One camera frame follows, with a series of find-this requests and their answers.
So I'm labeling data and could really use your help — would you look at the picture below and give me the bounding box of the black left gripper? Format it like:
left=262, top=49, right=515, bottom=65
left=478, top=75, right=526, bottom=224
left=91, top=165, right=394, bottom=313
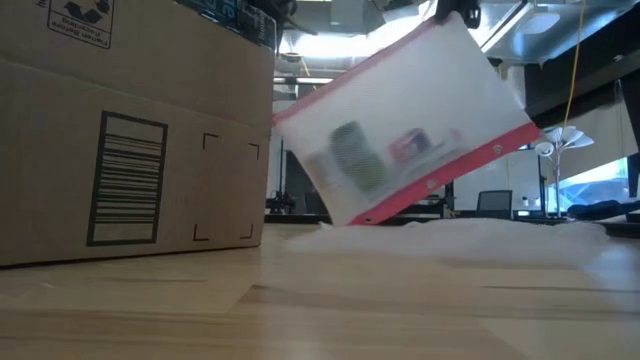
left=249, top=0, right=301, bottom=39

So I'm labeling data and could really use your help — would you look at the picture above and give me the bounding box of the white pouch with pink edges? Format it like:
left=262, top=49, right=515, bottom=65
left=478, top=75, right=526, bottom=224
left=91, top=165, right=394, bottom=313
left=272, top=10, right=544, bottom=227

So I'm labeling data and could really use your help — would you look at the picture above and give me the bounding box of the small pink and white item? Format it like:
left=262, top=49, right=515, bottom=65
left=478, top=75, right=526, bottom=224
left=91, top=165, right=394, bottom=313
left=388, top=127, right=434, bottom=165

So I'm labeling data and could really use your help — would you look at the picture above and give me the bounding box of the green bottle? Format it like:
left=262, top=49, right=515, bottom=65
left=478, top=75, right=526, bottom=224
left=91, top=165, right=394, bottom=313
left=327, top=119, right=390, bottom=195

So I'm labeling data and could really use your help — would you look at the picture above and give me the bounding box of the brown cardboard shipping box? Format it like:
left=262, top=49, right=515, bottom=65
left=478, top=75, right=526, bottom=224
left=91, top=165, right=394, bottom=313
left=0, top=0, right=278, bottom=268

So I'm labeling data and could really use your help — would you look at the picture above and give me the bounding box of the clear bubble wrap sheet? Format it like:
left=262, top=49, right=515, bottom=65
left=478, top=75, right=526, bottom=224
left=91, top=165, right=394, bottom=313
left=284, top=217, right=609, bottom=266

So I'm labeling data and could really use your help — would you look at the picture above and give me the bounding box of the white flower shaped lamp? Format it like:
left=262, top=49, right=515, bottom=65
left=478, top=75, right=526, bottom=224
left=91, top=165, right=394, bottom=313
left=534, top=125, right=596, bottom=220

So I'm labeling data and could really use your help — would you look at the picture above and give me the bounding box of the white board panel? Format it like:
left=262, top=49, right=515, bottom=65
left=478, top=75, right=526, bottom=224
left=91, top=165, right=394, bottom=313
left=451, top=148, right=544, bottom=214

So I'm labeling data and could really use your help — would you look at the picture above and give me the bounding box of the black office chair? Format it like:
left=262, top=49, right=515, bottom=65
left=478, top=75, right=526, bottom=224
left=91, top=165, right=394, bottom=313
left=475, top=189, right=514, bottom=220

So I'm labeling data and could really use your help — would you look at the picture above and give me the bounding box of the black bag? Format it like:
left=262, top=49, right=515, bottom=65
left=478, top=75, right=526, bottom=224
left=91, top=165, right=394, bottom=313
left=566, top=199, right=640, bottom=224

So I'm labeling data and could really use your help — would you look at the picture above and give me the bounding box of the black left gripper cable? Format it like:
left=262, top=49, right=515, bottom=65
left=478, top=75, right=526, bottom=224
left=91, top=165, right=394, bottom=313
left=285, top=14, right=320, bottom=37

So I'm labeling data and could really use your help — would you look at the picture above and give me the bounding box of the yellow cable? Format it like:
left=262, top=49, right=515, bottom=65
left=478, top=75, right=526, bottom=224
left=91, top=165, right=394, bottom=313
left=562, top=0, right=587, bottom=130

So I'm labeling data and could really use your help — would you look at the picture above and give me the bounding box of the black frame stand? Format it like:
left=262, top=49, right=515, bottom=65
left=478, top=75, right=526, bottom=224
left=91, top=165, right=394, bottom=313
left=266, top=137, right=332, bottom=217

